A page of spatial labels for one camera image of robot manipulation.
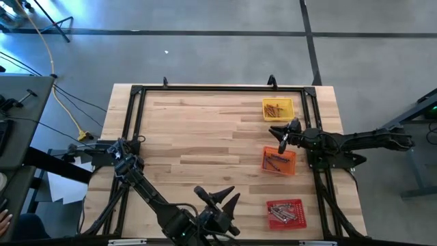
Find orange plastic basket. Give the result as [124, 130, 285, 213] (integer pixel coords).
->
[262, 146, 297, 176]

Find red plastic basket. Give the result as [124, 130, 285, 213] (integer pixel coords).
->
[266, 199, 307, 230]

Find dark grey desk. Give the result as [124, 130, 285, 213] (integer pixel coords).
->
[382, 87, 437, 199]

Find black clamp tool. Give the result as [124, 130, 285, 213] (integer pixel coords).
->
[0, 89, 39, 111]

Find black floor cable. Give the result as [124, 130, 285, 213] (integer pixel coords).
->
[54, 89, 104, 128]
[0, 50, 44, 77]
[53, 83, 109, 113]

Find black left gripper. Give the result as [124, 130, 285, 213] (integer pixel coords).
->
[199, 186, 241, 237]

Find person's hand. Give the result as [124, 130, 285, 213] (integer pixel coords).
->
[0, 209, 14, 237]

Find black steel beam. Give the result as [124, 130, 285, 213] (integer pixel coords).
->
[23, 146, 93, 185]

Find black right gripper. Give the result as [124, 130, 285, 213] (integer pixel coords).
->
[268, 118, 324, 148]

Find black device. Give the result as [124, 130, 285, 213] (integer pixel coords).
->
[0, 119, 14, 156]

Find yellow plastic basket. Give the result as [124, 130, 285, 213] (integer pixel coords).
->
[262, 98, 296, 122]

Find grey side table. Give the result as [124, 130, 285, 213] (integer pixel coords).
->
[0, 74, 55, 240]

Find white paper sheet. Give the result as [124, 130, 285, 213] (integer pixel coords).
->
[46, 155, 94, 206]

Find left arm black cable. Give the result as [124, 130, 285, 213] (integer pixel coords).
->
[163, 201, 240, 246]

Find black tripod stand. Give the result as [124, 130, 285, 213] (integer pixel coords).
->
[32, 0, 74, 44]

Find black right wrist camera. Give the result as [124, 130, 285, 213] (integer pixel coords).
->
[278, 136, 290, 155]

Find yellow floor cable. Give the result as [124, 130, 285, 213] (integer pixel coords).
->
[13, 0, 88, 141]

